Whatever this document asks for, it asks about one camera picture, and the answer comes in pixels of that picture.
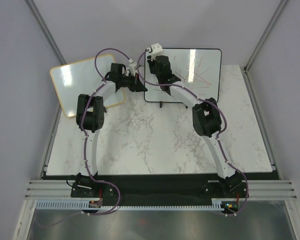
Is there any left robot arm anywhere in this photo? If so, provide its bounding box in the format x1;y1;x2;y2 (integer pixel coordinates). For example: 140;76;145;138
70;60;147;198

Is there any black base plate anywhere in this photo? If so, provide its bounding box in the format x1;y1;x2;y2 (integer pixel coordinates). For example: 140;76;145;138
70;173;248;207

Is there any left aluminium frame post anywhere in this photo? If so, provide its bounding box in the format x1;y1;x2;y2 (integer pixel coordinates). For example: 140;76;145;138
24;0;66;65

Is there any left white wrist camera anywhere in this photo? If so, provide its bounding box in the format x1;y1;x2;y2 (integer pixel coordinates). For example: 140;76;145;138
127;58;139;76

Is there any black framed whiteboard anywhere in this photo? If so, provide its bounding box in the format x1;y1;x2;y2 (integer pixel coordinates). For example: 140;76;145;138
139;48;222;103

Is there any purple cable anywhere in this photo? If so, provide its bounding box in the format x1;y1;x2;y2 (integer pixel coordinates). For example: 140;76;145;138
137;48;250;218
34;47;141;229

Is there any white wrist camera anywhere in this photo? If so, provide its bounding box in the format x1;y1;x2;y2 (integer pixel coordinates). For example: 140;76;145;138
146;43;163;61
127;58;139;76

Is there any white slotted cable duct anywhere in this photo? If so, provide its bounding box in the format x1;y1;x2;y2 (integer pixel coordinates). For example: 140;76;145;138
35;199;224;211

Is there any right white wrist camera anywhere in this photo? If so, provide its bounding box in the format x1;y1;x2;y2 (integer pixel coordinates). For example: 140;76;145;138
146;43;163;61

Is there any wood framed whiteboard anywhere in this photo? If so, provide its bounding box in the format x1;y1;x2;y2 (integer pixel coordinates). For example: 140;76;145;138
50;53;126;118

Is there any aluminium front rail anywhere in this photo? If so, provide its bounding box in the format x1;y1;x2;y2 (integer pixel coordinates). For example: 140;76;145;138
25;175;297;200

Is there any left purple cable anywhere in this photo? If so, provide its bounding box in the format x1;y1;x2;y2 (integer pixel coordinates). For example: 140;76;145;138
34;47;141;229

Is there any aluminium frame post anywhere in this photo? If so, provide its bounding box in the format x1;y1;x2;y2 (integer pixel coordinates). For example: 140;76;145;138
24;0;66;65
241;0;290;75

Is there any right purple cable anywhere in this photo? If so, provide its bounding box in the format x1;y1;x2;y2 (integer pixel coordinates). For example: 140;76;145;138
137;48;250;218

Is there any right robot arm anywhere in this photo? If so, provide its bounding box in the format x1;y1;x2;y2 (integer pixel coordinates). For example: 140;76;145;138
146;55;245;197

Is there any right aluminium frame post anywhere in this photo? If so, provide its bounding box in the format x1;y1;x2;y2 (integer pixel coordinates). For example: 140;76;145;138
241;0;290;75

